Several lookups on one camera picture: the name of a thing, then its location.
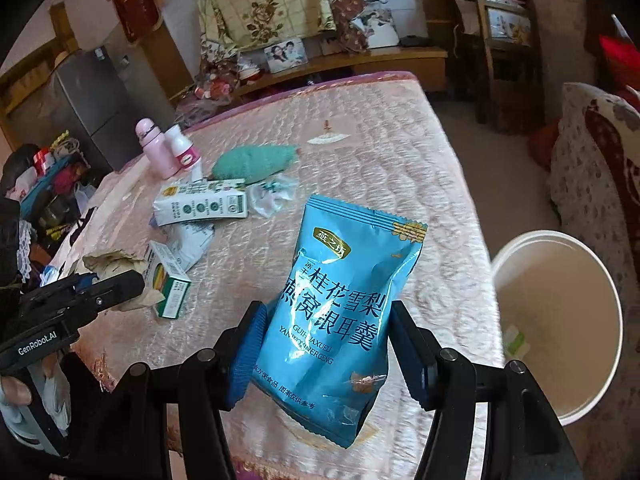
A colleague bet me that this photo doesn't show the pile of household clutter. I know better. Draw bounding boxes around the pile of household clutter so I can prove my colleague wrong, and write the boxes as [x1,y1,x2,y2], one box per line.
[0,135,101,281]

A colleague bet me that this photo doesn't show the red box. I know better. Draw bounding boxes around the red box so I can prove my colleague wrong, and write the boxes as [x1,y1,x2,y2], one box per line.
[599,35,640,91]

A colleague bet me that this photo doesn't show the white plastic bucket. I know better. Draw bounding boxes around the white plastic bucket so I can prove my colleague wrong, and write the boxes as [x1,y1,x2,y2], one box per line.
[490,230,626,426]

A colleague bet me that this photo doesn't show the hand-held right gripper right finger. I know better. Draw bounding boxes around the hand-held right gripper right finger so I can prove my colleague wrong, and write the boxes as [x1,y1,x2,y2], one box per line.
[387,302,586,480]

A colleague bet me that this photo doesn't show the white green milk carton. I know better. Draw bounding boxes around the white green milk carton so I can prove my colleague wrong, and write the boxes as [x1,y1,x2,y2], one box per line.
[152,179,248,228]

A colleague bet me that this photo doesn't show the green white wrapper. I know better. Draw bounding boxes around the green white wrapper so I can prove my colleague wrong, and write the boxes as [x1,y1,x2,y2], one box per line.
[502,325,532,361]

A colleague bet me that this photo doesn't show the large wedding photo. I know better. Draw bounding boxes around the large wedding photo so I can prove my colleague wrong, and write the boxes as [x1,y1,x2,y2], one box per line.
[350,10,399,51]

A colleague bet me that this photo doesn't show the dark wooden chair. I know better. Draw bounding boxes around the dark wooden chair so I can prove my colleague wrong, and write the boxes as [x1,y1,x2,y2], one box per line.
[447,0,546,136]

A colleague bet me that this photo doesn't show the white bottle with pink label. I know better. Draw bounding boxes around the white bottle with pink label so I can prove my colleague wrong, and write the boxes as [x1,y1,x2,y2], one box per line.
[164,126,203,181]

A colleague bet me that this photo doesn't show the wooden low cabinet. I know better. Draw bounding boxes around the wooden low cabinet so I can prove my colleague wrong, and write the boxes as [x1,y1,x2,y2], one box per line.
[230,45,448,103]

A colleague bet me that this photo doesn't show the grey refrigerator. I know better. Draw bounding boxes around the grey refrigerator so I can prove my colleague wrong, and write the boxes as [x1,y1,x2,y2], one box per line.
[54,46,132,173]

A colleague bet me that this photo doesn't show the floral covered sofa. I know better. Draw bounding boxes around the floral covered sofa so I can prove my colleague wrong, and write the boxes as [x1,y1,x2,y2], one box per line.
[547,82,640,471]

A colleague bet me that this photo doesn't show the red cloth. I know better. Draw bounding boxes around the red cloth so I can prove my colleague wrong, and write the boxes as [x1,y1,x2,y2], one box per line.
[527,120,561,171]

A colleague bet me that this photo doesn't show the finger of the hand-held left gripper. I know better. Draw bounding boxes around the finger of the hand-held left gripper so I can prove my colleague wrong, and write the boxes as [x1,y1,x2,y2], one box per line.
[75,269,147,322]
[22,273,102,307]

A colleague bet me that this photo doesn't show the person's left hand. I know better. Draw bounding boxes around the person's left hand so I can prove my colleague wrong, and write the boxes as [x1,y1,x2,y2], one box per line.
[0,352,73,457]

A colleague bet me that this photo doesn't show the clear plastic bag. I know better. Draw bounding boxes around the clear plastic bag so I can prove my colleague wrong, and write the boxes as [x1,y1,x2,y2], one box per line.
[248,174,301,218]

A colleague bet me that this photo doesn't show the framed couple photo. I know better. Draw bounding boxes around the framed couple photo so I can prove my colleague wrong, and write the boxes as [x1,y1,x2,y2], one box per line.
[263,37,307,75]

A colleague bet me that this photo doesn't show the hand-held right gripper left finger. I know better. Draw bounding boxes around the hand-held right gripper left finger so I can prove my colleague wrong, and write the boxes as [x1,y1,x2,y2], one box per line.
[92,301,268,480]

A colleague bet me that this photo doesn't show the crumpled brown paper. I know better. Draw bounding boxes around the crumpled brown paper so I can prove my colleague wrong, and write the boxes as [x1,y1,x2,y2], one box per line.
[82,250,166,311]

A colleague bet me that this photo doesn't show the green knitted cloth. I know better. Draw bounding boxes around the green knitted cloth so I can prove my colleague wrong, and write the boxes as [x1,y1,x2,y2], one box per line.
[209,144,299,183]

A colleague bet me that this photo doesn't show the yellow floral checked cloth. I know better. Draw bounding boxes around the yellow floral checked cloth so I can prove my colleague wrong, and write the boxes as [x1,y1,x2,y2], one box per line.
[197,0,371,81]

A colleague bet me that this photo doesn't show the blue snack packet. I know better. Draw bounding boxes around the blue snack packet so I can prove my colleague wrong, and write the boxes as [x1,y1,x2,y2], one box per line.
[247,195,429,450]

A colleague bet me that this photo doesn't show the printed box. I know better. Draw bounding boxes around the printed box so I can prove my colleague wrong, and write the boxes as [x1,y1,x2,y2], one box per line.
[487,7,532,46]

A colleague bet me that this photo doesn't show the small green white box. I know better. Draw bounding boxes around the small green white box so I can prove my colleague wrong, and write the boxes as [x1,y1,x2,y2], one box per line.
[144,241,192,319]

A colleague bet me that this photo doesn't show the red artificial flowers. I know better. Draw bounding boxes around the red artificial flowers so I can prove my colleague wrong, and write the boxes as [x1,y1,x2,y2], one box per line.
[195,77,236,103]

